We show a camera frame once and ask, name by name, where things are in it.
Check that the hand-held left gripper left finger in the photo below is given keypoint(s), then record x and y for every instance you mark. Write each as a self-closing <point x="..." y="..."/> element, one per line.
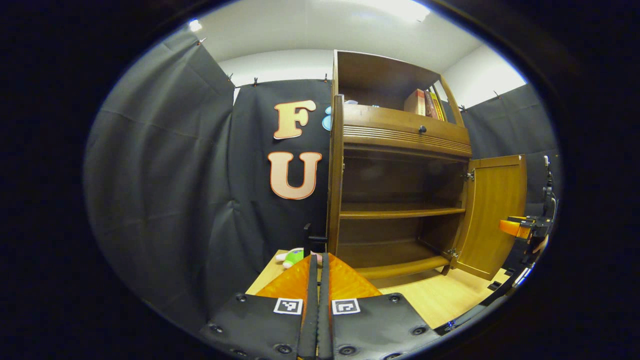
<point x="311" y="325"/>

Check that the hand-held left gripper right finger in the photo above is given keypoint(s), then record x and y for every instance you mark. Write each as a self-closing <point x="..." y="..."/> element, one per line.
<point x="325" y="325"/>

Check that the wooden shoe cabinet door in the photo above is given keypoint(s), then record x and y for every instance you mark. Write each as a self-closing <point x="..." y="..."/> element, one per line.
<point x="336" y="175"/>
<point x="492" y="215"/>

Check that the wooden double-door shoe cabinet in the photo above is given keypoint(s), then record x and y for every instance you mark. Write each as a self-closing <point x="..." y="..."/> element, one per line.
<point x="390" y="175"/>

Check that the metal door hinge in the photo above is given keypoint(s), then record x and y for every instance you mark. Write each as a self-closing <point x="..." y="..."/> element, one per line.
<point x="453" y="253"/>
<point x="468" y="175"/>

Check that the wooden inner cabinet shelf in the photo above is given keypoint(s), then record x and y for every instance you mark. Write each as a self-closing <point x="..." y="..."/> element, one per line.
<point x="400" y="212"/>

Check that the wooden cabinet drawer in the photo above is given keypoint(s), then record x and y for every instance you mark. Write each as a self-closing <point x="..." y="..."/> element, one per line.
<point x="390" y="127"/>

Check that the green plush toy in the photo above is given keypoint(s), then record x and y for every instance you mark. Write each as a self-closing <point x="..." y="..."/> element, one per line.
<point x="294" y="257"/>

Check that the dark brown slim book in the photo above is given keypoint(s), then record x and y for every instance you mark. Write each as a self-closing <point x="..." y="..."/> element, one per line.
<point x="430" y="105"/>

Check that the large ceiling light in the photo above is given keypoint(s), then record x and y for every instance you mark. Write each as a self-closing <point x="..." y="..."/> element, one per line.
<point x="395" y="9"/>

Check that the small ceiling light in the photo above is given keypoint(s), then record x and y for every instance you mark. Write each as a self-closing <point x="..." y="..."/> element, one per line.
<point x="195" y="25"/>

